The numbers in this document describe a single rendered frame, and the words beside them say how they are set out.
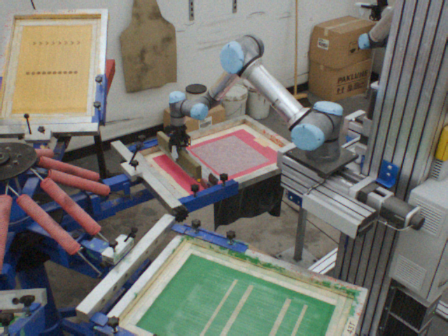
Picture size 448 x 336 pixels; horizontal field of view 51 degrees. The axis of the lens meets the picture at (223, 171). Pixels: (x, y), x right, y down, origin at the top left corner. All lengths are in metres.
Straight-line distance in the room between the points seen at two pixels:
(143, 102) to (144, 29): 0.70
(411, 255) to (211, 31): 3.21
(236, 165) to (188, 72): 2.33
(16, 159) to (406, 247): 1.63
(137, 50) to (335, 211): 2.84
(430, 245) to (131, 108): 3.19
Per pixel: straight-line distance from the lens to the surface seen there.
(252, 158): 2.57
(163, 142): 2.49
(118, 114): 4.52
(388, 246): 2.25
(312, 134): 1.81
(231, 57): 1.88
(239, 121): 2.89
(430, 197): 1.98
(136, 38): 4.29
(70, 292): 3.26
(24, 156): 2.07
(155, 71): 4.46
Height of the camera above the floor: 2.31
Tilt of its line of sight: 33 degrees down
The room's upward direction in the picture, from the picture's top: straight up
